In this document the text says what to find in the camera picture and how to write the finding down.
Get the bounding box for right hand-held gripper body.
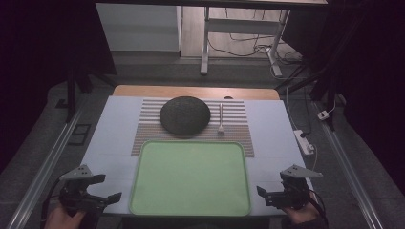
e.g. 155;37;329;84
276;164;324;211

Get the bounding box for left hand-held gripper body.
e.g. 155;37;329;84
58;164;109;215

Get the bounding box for person's right hand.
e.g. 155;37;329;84
281;200;320;225

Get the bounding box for person's left hand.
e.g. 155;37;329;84
43;203;87;229

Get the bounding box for white power strip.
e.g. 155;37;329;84
292;129;315;156

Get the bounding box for striped placemat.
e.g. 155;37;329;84
130;98;256;158

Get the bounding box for green plastic tray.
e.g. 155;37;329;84
128;139;252;218

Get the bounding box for silver spoon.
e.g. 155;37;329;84
217;102;225;135

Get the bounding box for black stand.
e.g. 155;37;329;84
274;58;339;132
54;65;118;124

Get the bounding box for dark round bowl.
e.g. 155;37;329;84
159;95;212;136

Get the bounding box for white cabinet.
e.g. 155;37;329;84
95;3;183;52

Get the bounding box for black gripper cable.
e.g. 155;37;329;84
306;188;330;229

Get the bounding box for metal rail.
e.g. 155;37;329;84
312;100;384;229
6;106;84;229

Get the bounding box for black rectangular frame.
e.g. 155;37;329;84
67;123;93;147

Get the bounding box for black floor cables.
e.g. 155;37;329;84
207;8;303;66

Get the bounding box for white desk frame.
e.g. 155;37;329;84
199;6;291;77

